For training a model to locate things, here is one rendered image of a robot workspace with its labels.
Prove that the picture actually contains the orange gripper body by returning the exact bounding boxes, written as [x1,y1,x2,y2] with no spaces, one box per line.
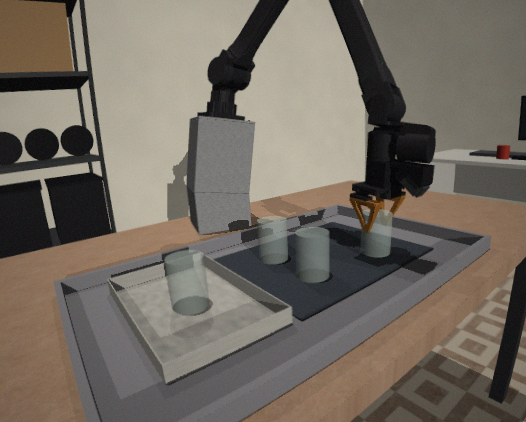
[350,157,406,201]

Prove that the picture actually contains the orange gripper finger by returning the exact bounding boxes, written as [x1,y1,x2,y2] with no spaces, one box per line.
[375,194,406,215]
[350,197,382,233]

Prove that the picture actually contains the clear glass jar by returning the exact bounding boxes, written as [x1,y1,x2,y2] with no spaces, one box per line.
[295,227,329,283]
[361,209,393,258]
[164,250,209,315]
[257,216,288,264]

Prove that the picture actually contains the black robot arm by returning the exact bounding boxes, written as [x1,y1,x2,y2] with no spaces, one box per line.
[197,0,436,198]

